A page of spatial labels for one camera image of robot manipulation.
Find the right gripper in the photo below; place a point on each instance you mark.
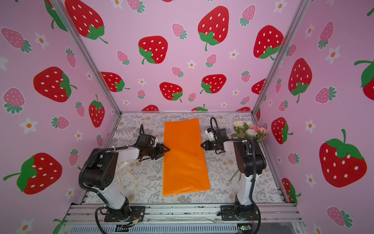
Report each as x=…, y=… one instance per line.
x=207, y=147

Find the cream fake rose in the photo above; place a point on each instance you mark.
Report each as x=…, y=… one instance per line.
x=239, y=129

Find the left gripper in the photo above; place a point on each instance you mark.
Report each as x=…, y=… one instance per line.
x=160, y=153

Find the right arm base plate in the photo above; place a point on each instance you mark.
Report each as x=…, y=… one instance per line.
x=239, y=213

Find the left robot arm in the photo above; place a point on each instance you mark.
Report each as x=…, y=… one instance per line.
x=99, y=171

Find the orange wrapping paper sheet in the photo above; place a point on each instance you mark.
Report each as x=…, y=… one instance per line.
x=184, y=166

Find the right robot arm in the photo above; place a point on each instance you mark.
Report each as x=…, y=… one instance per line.
x=250, y=161

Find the aluminium front rail frame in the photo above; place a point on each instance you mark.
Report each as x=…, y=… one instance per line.
x=164, y=218

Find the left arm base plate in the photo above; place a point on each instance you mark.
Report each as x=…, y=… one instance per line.
x=128, y=214

